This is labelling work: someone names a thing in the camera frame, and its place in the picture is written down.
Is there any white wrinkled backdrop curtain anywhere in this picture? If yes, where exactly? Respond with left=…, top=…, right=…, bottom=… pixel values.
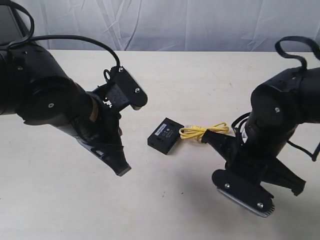
left=19, top=0, right=320, bottom=52

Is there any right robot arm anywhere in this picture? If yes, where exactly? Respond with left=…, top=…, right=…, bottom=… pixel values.
left=201, top=67, right=320, bottom=196

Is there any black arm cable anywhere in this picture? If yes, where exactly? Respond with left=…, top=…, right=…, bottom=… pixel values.
left=231, top=36, right=320, bottom=162
left=0, top=0, right=121, bottom=83

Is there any yellow ethernet cable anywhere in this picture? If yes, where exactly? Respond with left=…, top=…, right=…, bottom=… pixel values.
left=178, top=121, right=230, bottom=143

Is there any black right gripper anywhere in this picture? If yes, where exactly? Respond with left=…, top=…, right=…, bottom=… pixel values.
left=201, top=130, right=306, bottom=196

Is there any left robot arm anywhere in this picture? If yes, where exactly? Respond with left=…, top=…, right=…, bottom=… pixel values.
left=0, top=45, right=131, bottom=176

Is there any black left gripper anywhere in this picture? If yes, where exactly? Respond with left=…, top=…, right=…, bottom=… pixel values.
left=69, top=90, right=132, bottom=177

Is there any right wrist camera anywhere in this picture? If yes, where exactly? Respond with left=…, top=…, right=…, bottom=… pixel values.
left=211, top=169, right=275, bottom=218

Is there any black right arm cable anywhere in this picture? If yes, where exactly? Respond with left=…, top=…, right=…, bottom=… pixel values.
left=231, top=36, right=320, bottom=162

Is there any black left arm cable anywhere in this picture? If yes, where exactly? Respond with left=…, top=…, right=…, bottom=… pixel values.
left=0, top=0, right=121, bottom=83

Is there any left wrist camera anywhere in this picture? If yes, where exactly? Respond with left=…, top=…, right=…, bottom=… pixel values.
left=105, top=66, right=148, bottom=112

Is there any black network switch box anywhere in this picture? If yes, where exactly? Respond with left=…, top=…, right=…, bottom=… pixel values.
left=147, top=117, right=185, bottom=155

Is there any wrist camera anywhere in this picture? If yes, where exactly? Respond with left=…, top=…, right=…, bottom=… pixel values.
left=105, top=66, right=148, bottom=112
left=211, top=169, right=275, bottom=218

